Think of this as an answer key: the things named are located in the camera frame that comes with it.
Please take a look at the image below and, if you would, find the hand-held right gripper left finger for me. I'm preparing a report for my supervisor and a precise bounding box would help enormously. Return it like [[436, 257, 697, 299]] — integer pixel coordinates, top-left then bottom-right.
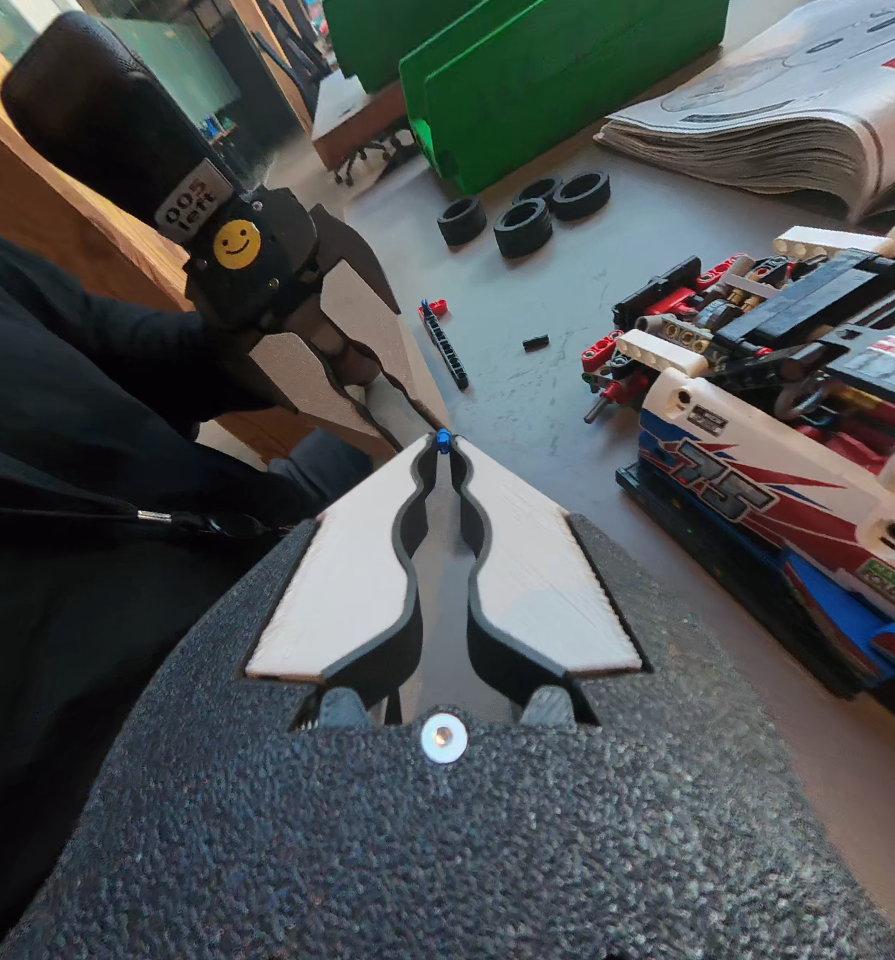
[[245, 433, 440, 704]]

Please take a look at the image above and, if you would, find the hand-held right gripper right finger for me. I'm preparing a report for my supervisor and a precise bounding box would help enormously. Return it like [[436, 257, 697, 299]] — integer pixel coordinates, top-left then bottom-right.
[[447, 435, 645, 708]]

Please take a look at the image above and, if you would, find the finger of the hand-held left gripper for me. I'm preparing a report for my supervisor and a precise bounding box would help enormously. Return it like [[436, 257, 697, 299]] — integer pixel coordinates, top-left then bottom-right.
[[318, 261, 454, 434], [249, 328, 405, 462]]

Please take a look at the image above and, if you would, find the long black brick beam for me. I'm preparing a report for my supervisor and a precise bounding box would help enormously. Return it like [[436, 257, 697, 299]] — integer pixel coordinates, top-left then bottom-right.
[[420, 306, 470, 391]]

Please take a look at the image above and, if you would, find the toy brick race car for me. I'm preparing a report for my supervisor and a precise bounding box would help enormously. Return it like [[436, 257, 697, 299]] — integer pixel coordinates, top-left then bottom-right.
[[582, 222, 895, 700]]

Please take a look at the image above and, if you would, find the green plastic bin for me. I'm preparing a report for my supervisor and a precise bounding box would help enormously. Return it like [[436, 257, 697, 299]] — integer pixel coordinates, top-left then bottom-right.
[[320, 0, 539, 96], [398, 0, 731, 198]]

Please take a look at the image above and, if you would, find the person's left forearm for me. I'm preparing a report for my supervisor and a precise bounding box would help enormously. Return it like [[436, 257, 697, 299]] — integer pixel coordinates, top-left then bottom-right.
[[65, 292, 276, 444]]

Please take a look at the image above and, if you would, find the grey desk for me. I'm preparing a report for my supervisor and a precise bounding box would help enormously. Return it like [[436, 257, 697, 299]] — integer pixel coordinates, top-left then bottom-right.
[[342, 45, 895, 960]]

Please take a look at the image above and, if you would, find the person's left hand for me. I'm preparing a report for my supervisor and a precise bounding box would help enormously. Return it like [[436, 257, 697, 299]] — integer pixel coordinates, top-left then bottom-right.
[[314, 300, 380, 389]]

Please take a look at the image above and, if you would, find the black office chair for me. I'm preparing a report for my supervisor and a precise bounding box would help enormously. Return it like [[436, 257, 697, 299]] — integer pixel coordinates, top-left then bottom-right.
[[332, 127, 420, 188]]

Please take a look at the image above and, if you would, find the wooden-edged table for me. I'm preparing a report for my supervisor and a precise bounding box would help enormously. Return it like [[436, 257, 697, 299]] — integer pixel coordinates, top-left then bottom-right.
[[311, 71, 419, 174]]

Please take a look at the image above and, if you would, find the open instruction booklet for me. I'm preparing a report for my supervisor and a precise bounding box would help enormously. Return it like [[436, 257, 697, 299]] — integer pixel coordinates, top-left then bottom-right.
[[593, 0, 895, 226]]

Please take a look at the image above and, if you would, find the black harness strap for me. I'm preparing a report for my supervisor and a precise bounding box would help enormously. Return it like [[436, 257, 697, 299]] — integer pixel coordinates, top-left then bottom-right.
[[0, 501, 287, 543]]

